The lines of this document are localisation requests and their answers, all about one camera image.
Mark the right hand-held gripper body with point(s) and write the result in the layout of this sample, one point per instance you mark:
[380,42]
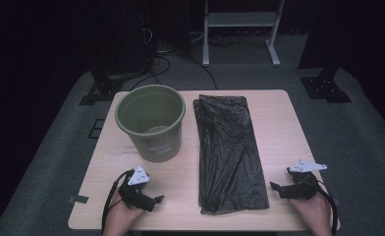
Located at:
[303,188]

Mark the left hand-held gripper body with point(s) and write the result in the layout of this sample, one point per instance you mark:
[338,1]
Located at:
[133,193]

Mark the green plastic trash bin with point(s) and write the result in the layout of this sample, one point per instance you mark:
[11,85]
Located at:
[154,150]

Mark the black plastic garbage bag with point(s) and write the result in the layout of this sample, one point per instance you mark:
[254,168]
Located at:
[228,154]

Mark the person's left hand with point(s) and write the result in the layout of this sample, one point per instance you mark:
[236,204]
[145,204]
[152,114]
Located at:
[120,216]

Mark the person's right hand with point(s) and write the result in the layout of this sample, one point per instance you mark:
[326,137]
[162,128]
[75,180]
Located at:
[315,213]

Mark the grey tape strip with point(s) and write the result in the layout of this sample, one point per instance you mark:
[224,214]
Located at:
[78,198]
[336,201]

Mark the black stand base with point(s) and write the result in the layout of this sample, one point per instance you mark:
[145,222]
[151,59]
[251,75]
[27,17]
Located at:
[100,91]
[324,88]

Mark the dark cabinet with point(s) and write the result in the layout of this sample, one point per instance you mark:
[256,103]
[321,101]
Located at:
[121,39]

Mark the white metal stand frame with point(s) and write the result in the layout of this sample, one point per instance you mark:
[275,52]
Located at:
[239,19]

